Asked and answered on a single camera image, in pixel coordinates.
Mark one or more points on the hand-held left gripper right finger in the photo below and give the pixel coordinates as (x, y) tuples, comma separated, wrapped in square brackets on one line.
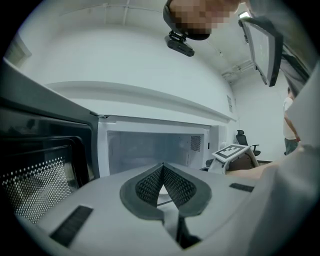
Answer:
[(225, 205)]

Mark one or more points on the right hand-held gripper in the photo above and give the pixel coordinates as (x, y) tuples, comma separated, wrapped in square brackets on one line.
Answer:
[(228, 152)]

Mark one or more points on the white ceiling pipes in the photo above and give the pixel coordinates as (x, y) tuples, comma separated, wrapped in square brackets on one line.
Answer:
[(237, 70)]

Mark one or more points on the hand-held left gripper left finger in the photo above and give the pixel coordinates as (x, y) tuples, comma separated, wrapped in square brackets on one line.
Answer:
[(105, 212)]

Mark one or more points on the person's head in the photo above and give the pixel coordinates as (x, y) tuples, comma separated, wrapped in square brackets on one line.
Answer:
[(195, 15)]

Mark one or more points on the white microwave oven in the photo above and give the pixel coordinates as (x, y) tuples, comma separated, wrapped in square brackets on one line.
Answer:
[(150, 147)]

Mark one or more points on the ceiling light panel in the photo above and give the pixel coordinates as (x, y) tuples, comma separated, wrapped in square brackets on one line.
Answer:
[(244, 15)]

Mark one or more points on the black head-mounted camera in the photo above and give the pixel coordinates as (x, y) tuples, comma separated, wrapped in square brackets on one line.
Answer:
[(180, 46)]

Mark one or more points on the wall poster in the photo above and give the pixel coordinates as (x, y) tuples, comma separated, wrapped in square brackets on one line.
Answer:
[(230, 103)]

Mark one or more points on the black office chair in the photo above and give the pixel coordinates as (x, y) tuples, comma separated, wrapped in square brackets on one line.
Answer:
[(243, 141)]

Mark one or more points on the black tablet screen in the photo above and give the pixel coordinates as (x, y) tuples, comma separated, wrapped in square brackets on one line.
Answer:
[(262, 50)]

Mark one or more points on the person's right forearm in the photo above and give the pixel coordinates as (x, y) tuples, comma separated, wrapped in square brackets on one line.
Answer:
[(250, 172)]

